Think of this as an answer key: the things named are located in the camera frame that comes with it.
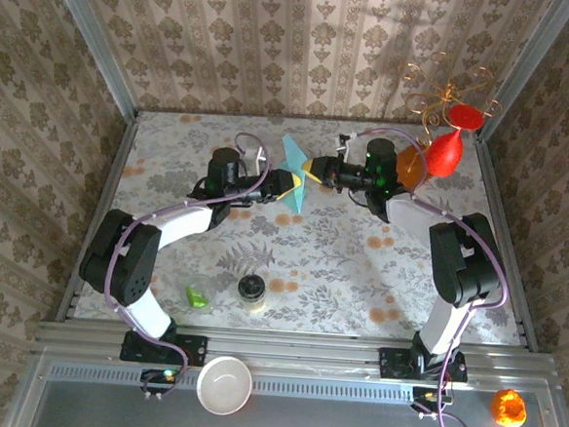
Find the light blue paper sheet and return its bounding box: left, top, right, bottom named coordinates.
left=275, top=134, right=315, bottom=215

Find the red plastic wine glass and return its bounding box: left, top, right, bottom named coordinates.
left=422, top=100, right=486, bottom=182

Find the floral printed table cover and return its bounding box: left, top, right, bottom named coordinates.
left=74, top=103, right=538, bottom=349

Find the glass jar with black lid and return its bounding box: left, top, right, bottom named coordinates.
left=236, top=272, right=270, bottom=315

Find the clear plastic cup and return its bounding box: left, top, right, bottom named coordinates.
left=182, top=272, right=220, bottom=315

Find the green object in cup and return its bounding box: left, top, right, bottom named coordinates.
left=184, top=287, right=211, bottom=310

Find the slotted metal strip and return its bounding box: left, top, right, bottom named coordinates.
left=46, top=362, right=498, bottom=413

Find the white bowl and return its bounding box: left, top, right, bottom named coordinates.
left=194, top=353, right=256, bottom=418

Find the small controller board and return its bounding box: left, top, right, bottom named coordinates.
left=138, top=367, right=180, bottom=404
left=409, top=386, right=454, bottom=422

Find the grey metal shelf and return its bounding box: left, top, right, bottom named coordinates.
left=3, top=350, right=569, bottom=427

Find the orange crumpled object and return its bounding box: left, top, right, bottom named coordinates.
left=487, top=386, right=530, bottom=427

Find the gold wire stand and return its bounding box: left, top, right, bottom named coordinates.
left=391, top=48, right=508, bottom=195

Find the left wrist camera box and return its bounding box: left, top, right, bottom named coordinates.
left=242, top=144, right=270, bottom=165

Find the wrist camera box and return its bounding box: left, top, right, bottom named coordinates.
left=242, top=144, right=270, bottom=165
left=335, top=131, right=359, bottom=156

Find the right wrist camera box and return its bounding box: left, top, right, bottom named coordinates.
left=335, top=131, right=359, bottom=156

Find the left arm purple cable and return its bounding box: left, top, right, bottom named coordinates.
left=98, top=123, right=273, bottom=388

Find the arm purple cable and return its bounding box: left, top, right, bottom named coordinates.
left=335, top=125, right=520, bottom=427
left=98, top=123, right=273, bottom=388

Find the aluminium side rail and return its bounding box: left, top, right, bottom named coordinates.
left=460, top=138, right=554, bottom=353
left=57, top=109, right=139, bottom=329

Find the aluminium cross rail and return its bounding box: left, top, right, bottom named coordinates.
left=32, top=317, right=562, bottom=390

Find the aluminium frame post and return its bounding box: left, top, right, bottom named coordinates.
left=477, top=0, right=569, bottom=149
left=34, top=0, right=147, bottom=124

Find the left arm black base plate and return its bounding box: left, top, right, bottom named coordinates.
left=118, top=330, right=209, bottom=369

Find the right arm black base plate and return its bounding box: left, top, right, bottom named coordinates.
left=376, top=345, right=471, bottom=385

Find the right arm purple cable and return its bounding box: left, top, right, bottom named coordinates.
left=335, top=125, right=520, bottom=427

